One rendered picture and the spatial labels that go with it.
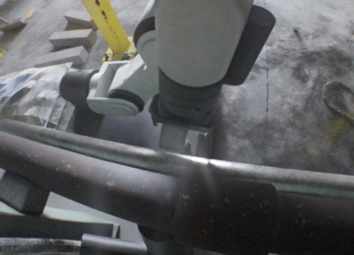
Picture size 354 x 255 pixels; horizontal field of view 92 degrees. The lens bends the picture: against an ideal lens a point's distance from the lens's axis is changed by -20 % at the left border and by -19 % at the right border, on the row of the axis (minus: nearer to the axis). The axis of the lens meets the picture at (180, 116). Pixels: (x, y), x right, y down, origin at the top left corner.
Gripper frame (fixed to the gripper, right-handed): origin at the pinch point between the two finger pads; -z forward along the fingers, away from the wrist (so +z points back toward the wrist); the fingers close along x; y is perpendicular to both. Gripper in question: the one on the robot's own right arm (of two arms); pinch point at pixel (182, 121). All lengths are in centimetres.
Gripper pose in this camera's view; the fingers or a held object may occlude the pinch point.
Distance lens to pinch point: 41.2
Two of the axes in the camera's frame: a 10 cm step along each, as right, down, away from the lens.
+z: 0.7, -4.4, -9.0
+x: 9.8, 2.1, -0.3
